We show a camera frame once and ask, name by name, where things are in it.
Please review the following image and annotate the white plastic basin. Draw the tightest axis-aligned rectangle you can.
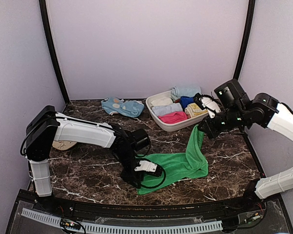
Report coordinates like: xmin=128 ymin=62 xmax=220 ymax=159
xmin=146 ymin=90 xmax=209 ymax=132

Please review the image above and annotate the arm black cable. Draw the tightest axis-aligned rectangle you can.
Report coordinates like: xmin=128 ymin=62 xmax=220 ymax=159
xmin=280 ymin=102 xmax=293 ymax=122
xmin=134 ymin=146 xmax=167 ymax=189

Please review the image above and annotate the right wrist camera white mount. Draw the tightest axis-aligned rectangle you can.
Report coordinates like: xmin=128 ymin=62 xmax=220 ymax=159
xmin=193 ymin=93 xmax=221 ymax=118

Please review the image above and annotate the dark blue rolled towel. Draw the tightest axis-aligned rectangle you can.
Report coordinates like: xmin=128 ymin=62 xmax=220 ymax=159
xmin=179 ymin=96 xmax=194 ymax=109

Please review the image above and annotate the cream rolled towel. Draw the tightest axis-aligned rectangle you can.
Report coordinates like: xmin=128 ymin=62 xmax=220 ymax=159
xmin=151 ymin=97 xmax=173 ymax=106

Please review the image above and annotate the pink rolled towel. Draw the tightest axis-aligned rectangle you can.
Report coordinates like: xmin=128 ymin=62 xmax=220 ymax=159
xmin=158 ymin=111 xmax=188 ymax=124

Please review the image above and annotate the white slotted cable duct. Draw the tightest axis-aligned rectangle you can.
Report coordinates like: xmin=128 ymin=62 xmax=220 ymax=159
xmin=20 ymin=208 xmax=223 ymax=234

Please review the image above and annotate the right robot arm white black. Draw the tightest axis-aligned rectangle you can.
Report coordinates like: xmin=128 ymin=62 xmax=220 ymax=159
xmin=194 ymin=79 xmax=293 ymax=212

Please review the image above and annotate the light blue patterned towel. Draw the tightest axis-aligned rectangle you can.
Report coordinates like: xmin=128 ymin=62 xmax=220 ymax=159
xmin=101 ymin=97 xmax=144 ymax=117

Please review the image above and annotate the yellow-green crocodile towel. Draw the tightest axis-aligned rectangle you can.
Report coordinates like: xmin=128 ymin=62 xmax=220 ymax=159
xmin=185 ymin=103 xmax=208 ymax=118

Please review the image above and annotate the right black frame post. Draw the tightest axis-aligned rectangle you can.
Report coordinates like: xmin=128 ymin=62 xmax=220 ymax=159
xmin=233 ymin=0 xmax=256 ymax=80

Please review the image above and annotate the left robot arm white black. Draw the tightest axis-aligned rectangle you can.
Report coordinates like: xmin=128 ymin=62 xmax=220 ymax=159
xmin=20 ymin=105 xmax=157 ymax=213

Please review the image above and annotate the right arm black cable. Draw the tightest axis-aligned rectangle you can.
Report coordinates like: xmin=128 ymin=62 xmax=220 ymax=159
xmin=280 ymin=102 xmax=293 ymax=122

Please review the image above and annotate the left black frame post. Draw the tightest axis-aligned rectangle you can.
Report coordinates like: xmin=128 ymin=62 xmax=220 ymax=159
xmin=39 ymin=0 xmax=70 ymax=105

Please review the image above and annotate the beige embroidered round cloth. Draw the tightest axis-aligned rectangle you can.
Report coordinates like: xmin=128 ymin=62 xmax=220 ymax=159
xmin=52 ymin=141 xmax=77 ymax=151

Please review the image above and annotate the black front rail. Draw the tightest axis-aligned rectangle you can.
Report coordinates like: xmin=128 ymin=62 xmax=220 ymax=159
xmin=17 ymin=189 xmax=272 ymax=220

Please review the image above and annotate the black frame post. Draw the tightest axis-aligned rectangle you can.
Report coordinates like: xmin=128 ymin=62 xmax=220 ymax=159
xmin=39 ymin=0 xmax=70 ymax=105
xmin=233 ymin=0 xmax=256 ymax=80

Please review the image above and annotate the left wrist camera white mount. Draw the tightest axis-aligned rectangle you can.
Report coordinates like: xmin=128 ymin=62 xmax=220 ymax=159
xmin=134 ymin=160 xmax=163 ymax=177

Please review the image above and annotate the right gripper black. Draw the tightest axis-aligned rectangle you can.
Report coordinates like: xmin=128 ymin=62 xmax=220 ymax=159
xmin=198 ymin=105 xmax=247 ymax=138

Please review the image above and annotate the green towel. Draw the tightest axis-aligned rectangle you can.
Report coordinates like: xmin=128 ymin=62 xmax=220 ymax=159
xmin=137 ymin=125 xmax=209 ymax=195

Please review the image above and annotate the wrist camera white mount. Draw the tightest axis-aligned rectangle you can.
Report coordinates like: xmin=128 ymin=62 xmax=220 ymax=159
xmin=134 ymin=160 xmax=163 ymax=177
xmin=193 ymin=93 xmax=221 ymax=118

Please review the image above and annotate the small circuit board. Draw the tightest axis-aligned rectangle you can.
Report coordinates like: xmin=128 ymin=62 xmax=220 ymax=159
xmin=60 ymin=219 xmax=81 ymax=230

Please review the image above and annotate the pale blue rolled towel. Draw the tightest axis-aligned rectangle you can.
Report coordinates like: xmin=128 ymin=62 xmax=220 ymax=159
xmin=171 ymin=86 xmax=201 ymax=98

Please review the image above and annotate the lavender rolled towel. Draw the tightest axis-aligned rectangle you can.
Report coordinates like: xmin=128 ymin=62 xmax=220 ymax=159
xmin=152 ymin=103 xmax=183 ymax=116

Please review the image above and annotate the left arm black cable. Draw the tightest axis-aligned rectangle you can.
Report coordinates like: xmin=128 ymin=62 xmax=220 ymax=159
xmin=134 ymin=146 xmax=167 ymax=189

